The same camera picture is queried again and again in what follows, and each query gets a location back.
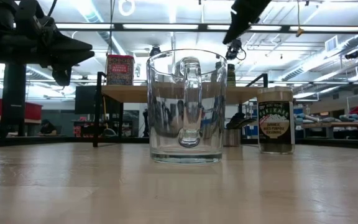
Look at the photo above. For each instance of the black utensil bundle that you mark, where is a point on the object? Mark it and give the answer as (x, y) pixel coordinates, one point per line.
(239, 121)

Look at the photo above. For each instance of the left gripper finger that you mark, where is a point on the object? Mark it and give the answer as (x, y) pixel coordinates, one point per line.
(70, 45)
(70, 58)

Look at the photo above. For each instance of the white ceiling air vent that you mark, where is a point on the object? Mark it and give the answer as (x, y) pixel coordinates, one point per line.
(331, 43)

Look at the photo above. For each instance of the person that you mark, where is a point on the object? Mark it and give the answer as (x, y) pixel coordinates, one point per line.
(47, 127)

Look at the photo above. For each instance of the LED light bar beam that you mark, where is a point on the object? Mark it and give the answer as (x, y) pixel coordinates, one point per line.
(204, 27)

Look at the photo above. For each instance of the wooden workbench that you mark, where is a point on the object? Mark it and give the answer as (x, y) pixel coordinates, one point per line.
(337, 124)

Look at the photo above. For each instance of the clear glass mug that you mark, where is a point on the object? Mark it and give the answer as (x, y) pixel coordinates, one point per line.
(186, 102)

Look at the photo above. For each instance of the smoked paprika red tin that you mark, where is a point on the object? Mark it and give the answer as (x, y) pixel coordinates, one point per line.
(120, 70)

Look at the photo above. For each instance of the black aluminium table frame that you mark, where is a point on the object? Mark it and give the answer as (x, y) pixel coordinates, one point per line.
(42, 141)

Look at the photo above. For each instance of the small black ceiling camera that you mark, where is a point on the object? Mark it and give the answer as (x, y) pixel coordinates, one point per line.
(155, 50)

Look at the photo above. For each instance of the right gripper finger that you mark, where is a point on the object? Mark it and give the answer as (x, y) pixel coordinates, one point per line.
(236, 26)

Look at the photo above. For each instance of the wooden shelf black metal frame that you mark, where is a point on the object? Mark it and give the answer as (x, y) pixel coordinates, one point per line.
(129, 93)

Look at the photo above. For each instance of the oregano jar green lid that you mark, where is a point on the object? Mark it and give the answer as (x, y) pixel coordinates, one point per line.
(231, 76)

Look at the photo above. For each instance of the black overhead camera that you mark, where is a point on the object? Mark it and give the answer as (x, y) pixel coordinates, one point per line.
(235, 48)

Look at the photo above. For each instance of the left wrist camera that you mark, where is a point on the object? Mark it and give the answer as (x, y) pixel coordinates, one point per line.
(61, 76)

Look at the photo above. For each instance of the furikake seasoning jar tan lid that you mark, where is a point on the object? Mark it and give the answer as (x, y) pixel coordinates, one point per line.
(275, 124)

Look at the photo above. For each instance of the steel cylindrical container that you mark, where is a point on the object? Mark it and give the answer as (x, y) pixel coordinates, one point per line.
(234, 137)

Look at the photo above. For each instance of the black monitor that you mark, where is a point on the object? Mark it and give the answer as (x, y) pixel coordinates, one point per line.
(84, 99)

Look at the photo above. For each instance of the black ceiling-mounted device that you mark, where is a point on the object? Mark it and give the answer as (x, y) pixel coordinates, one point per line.
(352, 55)

